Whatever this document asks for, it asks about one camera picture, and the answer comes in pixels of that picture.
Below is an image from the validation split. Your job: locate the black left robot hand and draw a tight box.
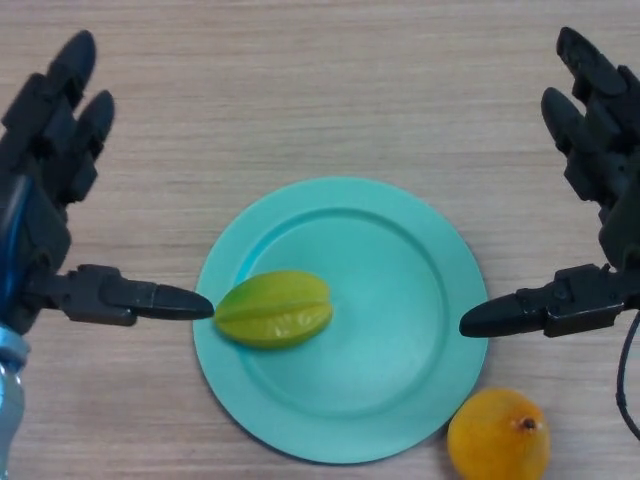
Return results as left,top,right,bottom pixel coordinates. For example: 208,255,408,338
0,29,216,336

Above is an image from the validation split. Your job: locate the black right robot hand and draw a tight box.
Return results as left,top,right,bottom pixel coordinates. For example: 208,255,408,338
458,25,640,339

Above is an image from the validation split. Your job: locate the yellow green starfruit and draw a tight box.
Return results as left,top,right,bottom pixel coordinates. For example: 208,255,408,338
213,269,335,351

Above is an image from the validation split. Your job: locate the teal green round plate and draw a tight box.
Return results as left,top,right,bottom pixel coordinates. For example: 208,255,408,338
192,177,489,466

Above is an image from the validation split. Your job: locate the orange round fruit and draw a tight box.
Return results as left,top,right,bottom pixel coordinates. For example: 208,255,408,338
447,387,551,480

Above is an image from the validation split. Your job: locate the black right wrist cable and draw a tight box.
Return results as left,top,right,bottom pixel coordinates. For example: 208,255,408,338
615,308,640,434

